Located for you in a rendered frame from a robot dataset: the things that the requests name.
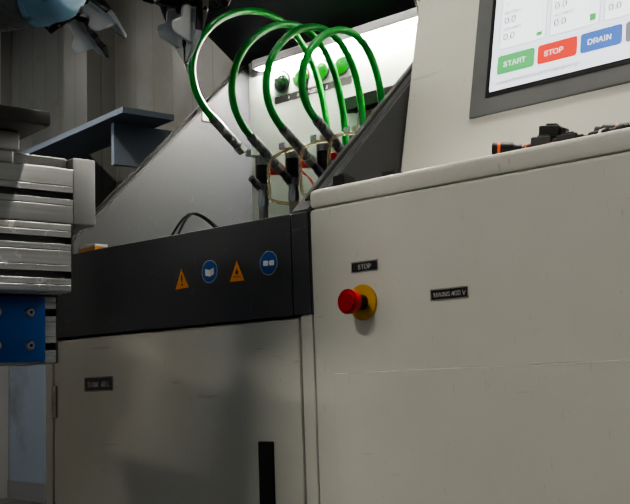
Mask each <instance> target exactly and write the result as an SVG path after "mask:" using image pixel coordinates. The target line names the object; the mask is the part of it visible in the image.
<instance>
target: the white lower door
mask: <svg viewBox="0 0 630 504"><path fill-rule="evenodd" d="M51 417H52V418H55V504H307V486H306V455H305V425H304V395H303V364H302V334H301V318H297V319H287V320H276V321H265V322H255V323H244V324H233V325H223V326H212V327H201V328H190V329H180V330H169V331H158V332H148V333H137V334H126V335H116V336H105V337H94V338H83V339H73V340H62V341H58V363H55V364H54V386H52V387H51Z"/></svg>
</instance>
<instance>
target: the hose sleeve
mask: <svg viewBox="0 0 630 504"><path fill-rule="evenodd" d="M209 122H210V123H211V124H212V125H213V126H214V127H215V128H216V129H217V130H218V131H219V133H220V134H221V135H222V136H223V137H224V138H225V139H226V140H227V142H228V143H229V144H230V145H231V146H232V147H233V148H234V149H237V148H239V147H240V145H241V142H240V141H239V140H238V138H237V137H236V136H235V135H234V134H233V133H232V132H231V131H230V130H229V128H228V127H227V126H226V125H225V124H224V123H223V121H222V120H221V119H220V118H219V117H218V116H217V115H216V114H215V116H214V117H213V118H212V119H210V120H209Z"/></svg>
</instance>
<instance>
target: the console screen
mask: <svg viewBox="0 0 630 504"><path fill-rule="evenodd" d="M627 83H630V0H479V10H478V21H477V32H476V43H475V55H474V66H473V77H472V88H471V99H470V110H469V119H474V118H478V117H483V116H487V115H492V114H496V113H500V112H505V111H509V110H513V109H518V108H522V107H526V106H531V105H535V104H539V103H544V102H548V101H553V100H557V99H561V98H566V97H570V96H574V95H579V94H583V93H587V92H592V91H596V90H600V89H605V88H609V87H613V86H618V85H622V84H627Z"/></svg>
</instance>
